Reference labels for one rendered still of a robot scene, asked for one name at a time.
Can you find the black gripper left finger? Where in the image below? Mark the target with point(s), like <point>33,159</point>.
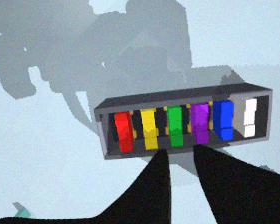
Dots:
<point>146,201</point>

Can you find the grey fuse block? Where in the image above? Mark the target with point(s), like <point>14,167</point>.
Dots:
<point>237,114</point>

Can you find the purple fuse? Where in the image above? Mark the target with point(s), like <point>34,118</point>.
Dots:
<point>199,122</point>

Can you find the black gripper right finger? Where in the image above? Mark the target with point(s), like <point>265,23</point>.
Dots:
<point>238,192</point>

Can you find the yellow fuse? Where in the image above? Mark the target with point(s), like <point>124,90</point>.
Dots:
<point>148,117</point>

